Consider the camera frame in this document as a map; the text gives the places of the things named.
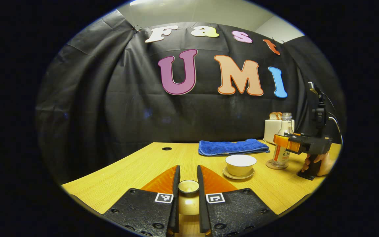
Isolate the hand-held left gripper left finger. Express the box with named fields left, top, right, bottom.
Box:
left=102, top=165, right=181, bottom=237

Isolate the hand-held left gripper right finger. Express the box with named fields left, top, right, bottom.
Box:
left=197, top=165, right=279, bottom=236

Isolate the cream teacup lid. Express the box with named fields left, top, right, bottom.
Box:
left=178, top=180, right=200, bottom=216

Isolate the clear water bottle orange label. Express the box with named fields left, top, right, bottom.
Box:
left=271, top=113, right=294, bottom=168

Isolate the round cork coaster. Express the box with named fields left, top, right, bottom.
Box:
left=266, top=159, right=289, bottom=170

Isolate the cream teacup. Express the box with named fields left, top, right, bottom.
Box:
left=225, top=154, right=257, bottom=176

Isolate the white toaster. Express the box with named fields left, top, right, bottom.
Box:
left=264, top=119, right=295, bottom=145

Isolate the cream saucer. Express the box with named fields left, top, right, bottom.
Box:
left=222, top=166, right=255, bottom=180

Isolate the blue folded towel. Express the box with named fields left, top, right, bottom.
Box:
left=198, top=139, right=270, bottom=156

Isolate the black backdrop cloth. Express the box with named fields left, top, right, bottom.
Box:
left=35, top=12, right=346, bottom=183

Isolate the white cable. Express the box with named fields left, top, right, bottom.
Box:
left=328, top=114, right=344, bottom=145

